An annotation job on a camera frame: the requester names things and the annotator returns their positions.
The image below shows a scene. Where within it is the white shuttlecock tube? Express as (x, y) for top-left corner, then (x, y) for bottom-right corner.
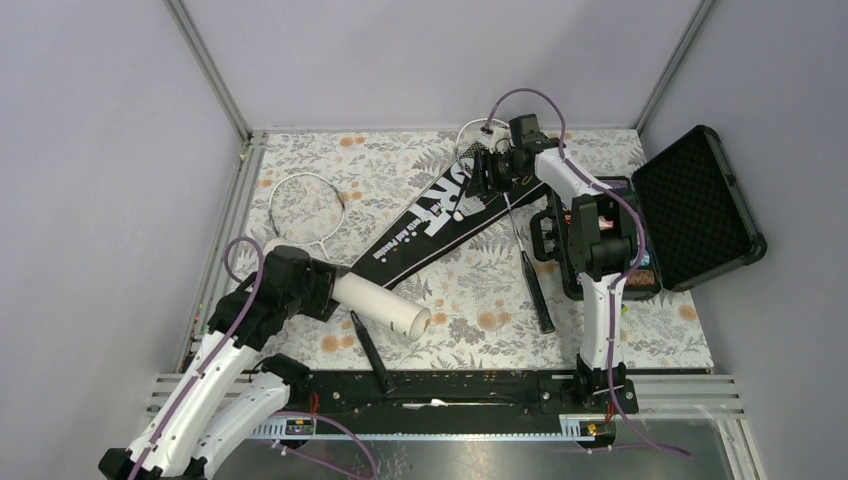
(263, 240), (431, 342)

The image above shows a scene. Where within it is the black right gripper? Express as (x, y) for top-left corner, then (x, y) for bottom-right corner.
(465, 148), (528, 198)

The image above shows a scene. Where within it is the black poker chip case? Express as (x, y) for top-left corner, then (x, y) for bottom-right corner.
(529, 125), (768, 303)

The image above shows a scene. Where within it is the floral table mat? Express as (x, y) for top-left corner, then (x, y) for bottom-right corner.
(245, 131), (713, 369)

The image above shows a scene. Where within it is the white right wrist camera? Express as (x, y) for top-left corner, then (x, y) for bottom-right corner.
(482, 125), (511, 154)

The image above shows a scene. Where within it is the white racket on bag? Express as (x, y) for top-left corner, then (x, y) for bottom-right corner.
(453, 118), (555, 334)

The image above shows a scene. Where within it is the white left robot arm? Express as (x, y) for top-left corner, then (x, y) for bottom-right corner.
(98, 246), (348, 479)

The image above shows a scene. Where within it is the black racket cover bag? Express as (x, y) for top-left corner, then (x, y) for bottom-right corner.
(351, 125), (547, 289)

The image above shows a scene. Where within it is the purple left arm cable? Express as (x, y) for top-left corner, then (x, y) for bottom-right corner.
(125, 237), (266, 480)

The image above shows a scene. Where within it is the white racket black handle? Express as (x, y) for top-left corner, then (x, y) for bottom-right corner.
(268, 172), (397, 395)

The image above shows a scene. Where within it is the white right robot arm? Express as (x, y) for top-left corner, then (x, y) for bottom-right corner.
(470, 115), (646, 416)

